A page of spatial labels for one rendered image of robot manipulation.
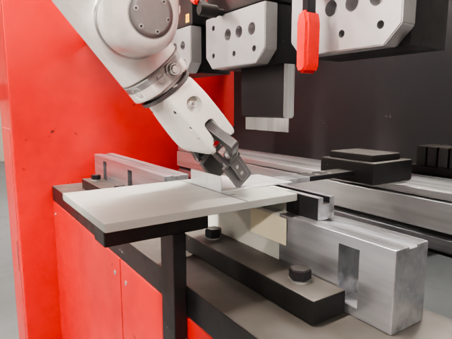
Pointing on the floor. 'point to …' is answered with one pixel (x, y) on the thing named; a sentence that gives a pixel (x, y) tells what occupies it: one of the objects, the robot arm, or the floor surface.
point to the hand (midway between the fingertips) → (226, 169)
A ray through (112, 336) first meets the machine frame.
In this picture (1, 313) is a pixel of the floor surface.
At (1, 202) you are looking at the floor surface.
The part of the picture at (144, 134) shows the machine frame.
